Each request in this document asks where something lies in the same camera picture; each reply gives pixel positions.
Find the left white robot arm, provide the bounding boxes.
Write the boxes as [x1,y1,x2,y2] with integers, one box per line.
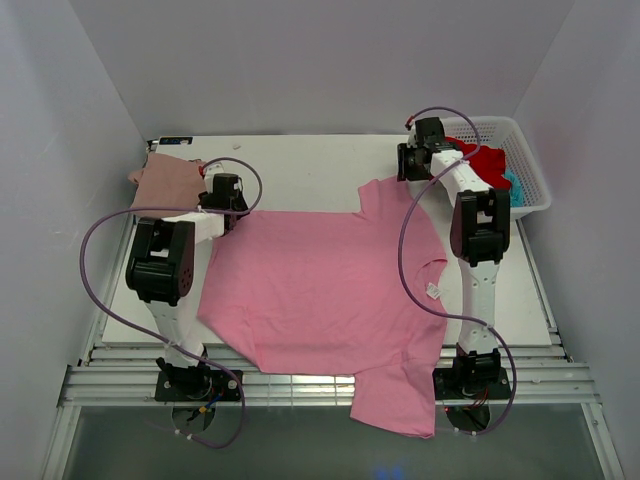
[125,172,248,400]

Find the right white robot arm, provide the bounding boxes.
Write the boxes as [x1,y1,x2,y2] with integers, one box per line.
[397,117,510,400]

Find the folded dusty pink t shirt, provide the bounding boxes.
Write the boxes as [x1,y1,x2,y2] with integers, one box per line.
[128,153,206,209]

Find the red t shirt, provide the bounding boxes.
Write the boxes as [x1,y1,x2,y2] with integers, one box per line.
[468,145,512,190]

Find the blue label sticker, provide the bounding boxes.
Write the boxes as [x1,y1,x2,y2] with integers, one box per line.
[157,136,193,146]

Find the white plastic mesh basket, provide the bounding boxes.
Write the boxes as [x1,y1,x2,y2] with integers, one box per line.
[471,116,551,221]

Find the teal t shirt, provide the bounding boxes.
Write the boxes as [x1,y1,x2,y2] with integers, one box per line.
[503,169,525,208]

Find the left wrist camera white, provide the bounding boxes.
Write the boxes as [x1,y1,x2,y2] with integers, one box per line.
[199,163,224,193]

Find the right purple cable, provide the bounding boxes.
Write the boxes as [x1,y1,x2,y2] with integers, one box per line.
[397,105,517,437]

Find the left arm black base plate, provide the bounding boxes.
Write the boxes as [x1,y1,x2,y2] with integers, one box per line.
[154,364,244,403]

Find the aluminium rail frame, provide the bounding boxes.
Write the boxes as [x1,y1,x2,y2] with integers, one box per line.
[54,214,601,480]

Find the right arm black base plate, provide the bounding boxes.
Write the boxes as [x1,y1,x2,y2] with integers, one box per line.
[433,349,511,400]

